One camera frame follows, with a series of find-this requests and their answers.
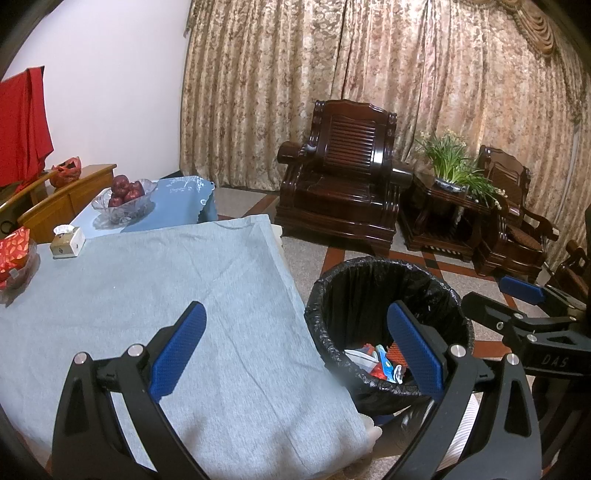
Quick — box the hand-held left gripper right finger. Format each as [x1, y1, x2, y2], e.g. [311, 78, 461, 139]
[387, 301, 542, 480]

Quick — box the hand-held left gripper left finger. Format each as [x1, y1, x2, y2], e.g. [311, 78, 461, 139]
[52, 301, 207, 480]

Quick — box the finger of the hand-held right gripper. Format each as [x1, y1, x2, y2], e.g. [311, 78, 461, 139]
[498, 275, 587, 319]
[462, 292, 551, 346]

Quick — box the trash bin with black liner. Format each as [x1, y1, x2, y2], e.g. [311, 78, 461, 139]
[305, 257, 475, 414]

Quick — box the dark wooden armchair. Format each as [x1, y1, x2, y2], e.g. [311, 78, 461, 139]
[473, 145, 559, 282]
[276, 98, 413, 257]

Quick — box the dark wooden chair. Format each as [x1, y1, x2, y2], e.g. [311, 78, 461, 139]
[547, 240, 591, 301]

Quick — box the grey table blanket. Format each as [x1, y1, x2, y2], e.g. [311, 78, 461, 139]
[0, 215, 370, 476]

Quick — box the white ribbed garment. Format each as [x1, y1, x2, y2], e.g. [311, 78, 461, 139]
[450, 392, 478, 453]

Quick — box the dark wooden side table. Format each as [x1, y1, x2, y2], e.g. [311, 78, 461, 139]
[398, 171, 502, 264]

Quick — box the glass fruit bowl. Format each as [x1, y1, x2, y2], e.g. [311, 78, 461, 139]
[91, 179, 158, 227]

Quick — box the potted green plant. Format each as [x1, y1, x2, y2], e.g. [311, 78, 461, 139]
[414, 130, 506, 208]

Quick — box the white tissue box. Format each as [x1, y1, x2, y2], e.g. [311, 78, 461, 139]
[50, 224, 87, 260]

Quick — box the light wooden cabinet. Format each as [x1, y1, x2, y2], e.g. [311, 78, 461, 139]
[0, 164, 118, 245]

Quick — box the red patterned packet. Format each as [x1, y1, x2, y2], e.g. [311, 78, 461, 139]
[0, 227, 38, 284]

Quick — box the orange-red plastic bag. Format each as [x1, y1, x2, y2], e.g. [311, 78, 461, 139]
[50, 157, 83, 188]

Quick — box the red cloth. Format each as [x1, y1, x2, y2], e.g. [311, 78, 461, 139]
[0, 66, 55, 188]

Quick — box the floral beige curtain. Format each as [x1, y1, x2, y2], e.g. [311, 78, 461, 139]
[178, 0, 587, 232]

